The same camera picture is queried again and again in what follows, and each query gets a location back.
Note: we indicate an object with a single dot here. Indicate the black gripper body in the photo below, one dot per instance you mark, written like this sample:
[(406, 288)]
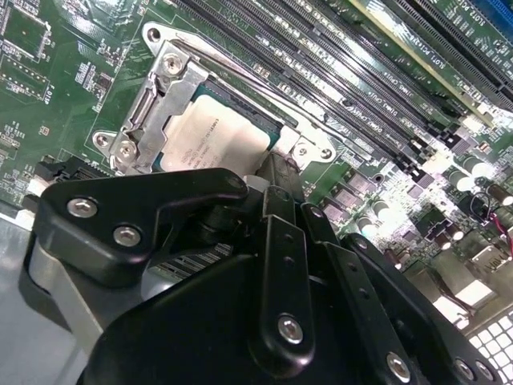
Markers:
[(180, 341)]

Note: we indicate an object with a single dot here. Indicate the silver green CPU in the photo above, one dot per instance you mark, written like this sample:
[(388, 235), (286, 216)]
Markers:
[(216, 136)]

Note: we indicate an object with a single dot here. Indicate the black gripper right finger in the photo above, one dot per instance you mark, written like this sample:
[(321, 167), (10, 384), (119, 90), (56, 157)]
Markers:
[(360, 305)]

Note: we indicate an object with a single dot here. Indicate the thin metal locking lever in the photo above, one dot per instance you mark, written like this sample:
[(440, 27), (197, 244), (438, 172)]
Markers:
[(240, 72)]

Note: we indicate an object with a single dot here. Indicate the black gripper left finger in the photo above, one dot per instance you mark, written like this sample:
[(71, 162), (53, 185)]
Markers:
[(120, 192)]

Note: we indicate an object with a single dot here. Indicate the metal socket cover frame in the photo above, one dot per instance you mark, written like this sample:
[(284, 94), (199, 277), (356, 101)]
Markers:
[(168, 108)]

